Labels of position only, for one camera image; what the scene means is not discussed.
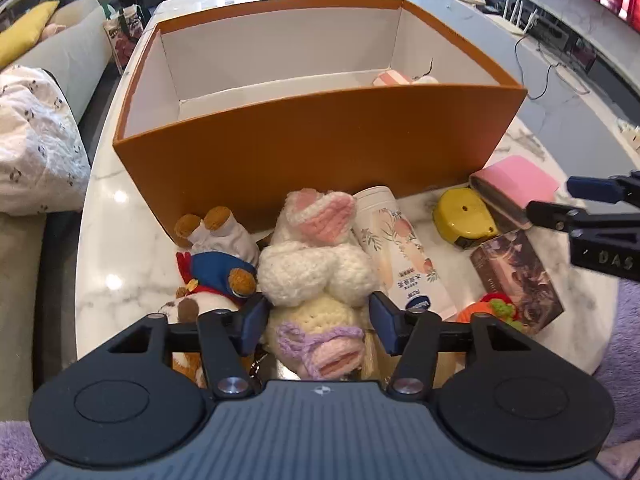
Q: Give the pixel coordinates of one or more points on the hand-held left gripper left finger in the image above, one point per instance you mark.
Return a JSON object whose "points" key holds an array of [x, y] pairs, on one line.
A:
{"points": [[253, 321]]}

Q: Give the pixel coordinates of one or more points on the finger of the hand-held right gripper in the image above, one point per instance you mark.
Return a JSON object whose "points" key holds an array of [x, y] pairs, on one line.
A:
{"points": [[592, 189], [552, 214]]}

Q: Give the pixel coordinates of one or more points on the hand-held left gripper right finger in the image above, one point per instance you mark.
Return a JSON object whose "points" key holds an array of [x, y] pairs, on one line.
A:
{"points": [[386, 324]]}

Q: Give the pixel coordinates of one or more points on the pink case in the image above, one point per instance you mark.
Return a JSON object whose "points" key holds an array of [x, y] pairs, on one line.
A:
{"points": [[520, 177]]}

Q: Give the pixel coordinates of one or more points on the dark illustrated card box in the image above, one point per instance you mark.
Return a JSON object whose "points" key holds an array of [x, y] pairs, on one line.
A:
{"points": [[520, 280]]}

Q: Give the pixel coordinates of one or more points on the white pink crocheted bunny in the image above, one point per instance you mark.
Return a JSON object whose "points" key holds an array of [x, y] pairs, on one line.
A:
{"points": [[310, 265]]}

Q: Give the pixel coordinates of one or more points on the yellow tape measure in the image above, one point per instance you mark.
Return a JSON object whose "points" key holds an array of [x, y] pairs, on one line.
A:
{"points": [[462, 212]]}

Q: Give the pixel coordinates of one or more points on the orange crocheted carrot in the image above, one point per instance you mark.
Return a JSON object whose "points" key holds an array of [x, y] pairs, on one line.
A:
{"points": [[480, 307]]}

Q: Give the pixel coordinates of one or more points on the orange cardboard box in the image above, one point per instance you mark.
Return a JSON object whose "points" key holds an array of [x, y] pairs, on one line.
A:
{"points": [[300, 160]]}

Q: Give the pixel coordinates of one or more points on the brown bear plush toy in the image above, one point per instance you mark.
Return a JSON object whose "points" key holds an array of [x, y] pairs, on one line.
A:
{"points": [[220, 260]]}

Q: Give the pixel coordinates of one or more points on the peach print cream tube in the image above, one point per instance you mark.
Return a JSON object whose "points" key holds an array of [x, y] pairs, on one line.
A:
{"points": [[395, 250]]}

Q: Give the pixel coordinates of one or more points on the purple rug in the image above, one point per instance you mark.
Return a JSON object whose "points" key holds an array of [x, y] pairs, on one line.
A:
{"points": [[625, 340]]}

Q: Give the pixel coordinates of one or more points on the white router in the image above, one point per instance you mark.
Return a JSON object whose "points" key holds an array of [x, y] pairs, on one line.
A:
{"points": [[520, 15]]}

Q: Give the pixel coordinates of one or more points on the small pink striped item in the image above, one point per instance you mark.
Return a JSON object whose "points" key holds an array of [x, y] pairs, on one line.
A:
{"points": [[392, 78]]}

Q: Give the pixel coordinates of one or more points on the white printed blanket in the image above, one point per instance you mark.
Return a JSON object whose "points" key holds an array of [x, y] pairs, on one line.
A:
{"points": [[35, 150]]}

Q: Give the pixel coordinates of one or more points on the printed shopping bag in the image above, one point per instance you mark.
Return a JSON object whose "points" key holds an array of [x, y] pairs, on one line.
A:
{"points": [[122, 35]]}

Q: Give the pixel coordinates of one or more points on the grey sofa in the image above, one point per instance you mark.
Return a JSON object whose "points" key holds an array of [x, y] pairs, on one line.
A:
{"points": [[70, 45]]}

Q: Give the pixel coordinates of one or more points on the pink plush toy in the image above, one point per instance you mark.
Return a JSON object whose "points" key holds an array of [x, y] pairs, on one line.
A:
{"points": [[52, 31]]}

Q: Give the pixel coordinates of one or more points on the yellow cushion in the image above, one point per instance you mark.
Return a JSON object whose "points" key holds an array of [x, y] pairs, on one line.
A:
{"points": [[25, 32]]}

